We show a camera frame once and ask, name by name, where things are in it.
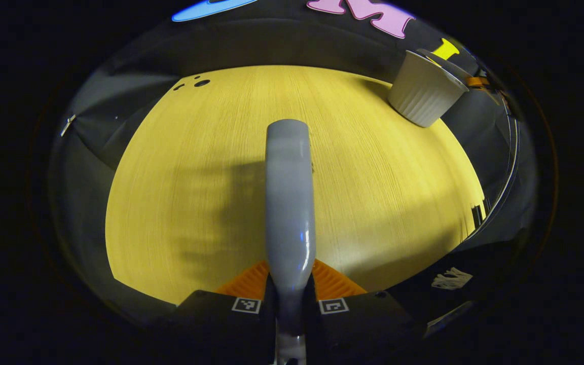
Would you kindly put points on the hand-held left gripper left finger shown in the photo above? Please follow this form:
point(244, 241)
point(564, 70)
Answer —
point(221, 329)

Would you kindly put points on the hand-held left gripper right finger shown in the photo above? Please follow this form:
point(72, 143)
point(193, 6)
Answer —
point(363, 329)

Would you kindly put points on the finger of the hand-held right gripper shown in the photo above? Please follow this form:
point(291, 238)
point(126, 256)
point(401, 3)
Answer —
point(477, 81)

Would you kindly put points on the grey dustpan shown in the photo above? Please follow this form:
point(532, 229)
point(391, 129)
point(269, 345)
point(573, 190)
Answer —
point(449, 68)

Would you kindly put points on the white ribbed garbage bin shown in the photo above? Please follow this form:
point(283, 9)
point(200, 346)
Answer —
point(418, 96)

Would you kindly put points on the small grey broom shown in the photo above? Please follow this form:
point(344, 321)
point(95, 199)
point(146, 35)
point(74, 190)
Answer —
point(289, 203)

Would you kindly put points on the white crumpled paper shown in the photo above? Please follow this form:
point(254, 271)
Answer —
point(451, 279)

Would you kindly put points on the black backdrop cloth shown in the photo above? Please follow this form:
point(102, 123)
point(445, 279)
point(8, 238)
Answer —
point(271, 40)

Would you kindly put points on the small silver clip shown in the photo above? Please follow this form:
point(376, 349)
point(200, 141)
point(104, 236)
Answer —
point(67, 125)

